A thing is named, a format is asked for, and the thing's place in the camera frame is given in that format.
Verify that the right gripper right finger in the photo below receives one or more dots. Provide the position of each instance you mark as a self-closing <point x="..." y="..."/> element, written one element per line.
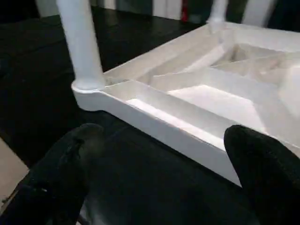
<point x="269" y="182"/>

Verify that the red item behind glass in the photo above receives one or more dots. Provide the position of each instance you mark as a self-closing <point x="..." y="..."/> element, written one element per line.
<point x="184" y="10"/>

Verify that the white plastic table leg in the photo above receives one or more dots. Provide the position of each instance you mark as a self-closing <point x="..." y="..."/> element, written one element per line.
<point x="218" y="10"/>
<point x="82" y="47"/>

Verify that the white plastic table top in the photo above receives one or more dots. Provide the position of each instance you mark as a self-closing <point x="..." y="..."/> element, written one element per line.
<point x="187" y="105"/>

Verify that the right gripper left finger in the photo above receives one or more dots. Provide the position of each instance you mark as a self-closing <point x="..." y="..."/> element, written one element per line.
<point x="51" y="182"/>

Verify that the black work mat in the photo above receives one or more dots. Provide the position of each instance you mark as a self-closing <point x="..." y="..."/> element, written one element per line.
<point x="140" y="187"/>

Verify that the white glass-door cabinet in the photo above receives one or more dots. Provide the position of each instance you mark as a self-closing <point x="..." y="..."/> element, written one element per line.
<point x="164" y="7"/>

